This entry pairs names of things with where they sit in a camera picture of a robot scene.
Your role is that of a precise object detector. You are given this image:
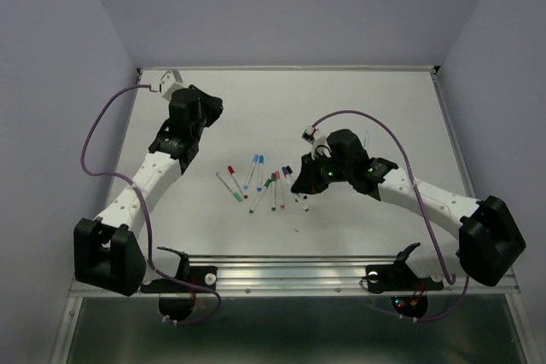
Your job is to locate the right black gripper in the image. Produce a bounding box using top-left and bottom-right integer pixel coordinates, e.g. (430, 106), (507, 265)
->
(290, 150), (351, 195)

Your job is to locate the aluminium front rail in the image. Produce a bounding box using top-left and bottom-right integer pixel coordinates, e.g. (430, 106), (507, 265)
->
(69, 256), (520, 298)

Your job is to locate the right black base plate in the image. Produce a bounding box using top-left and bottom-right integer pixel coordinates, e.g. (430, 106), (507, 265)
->
(359, 243), (444, 321)

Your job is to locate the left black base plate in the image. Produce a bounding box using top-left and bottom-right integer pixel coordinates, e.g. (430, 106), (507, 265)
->
(138, 246), (222, 326)

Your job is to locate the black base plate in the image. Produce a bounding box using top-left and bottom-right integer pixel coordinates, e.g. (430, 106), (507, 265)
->
(138, 246), (222, 326)
(359, 243), (444, 321)

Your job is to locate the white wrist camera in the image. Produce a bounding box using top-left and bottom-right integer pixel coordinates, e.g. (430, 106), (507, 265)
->
(149, 69), (185, 101)
(302, 125), (330, 159)

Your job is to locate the light blue capped pen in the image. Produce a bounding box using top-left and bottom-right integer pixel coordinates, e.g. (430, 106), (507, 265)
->
(243, 153), (259, 190)

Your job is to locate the green tipped white pen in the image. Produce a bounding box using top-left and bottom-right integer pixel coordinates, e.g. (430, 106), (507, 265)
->
(216, 171), (243, 202)

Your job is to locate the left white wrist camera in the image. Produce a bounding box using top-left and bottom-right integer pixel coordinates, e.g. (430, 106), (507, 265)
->
(149, 69), (185, 101)

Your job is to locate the pink capped pen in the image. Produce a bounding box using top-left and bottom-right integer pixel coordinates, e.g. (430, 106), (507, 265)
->
(275, 170), (286, 209)

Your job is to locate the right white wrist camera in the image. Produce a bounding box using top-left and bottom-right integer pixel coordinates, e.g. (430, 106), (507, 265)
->
(302, 125), (330, 159)

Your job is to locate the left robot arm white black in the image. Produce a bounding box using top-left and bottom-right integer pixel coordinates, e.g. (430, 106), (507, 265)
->
(73, 82), (223, 296)

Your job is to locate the dark red capped pen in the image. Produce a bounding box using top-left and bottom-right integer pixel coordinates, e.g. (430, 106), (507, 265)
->
(363, 130), (370, 151)

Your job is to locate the purple capped pen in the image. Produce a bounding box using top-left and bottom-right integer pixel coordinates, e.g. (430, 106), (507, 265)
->
(282, 166), (299, 203)

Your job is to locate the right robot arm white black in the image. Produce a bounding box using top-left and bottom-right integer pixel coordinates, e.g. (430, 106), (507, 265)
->
(291, 126), (526, 287)

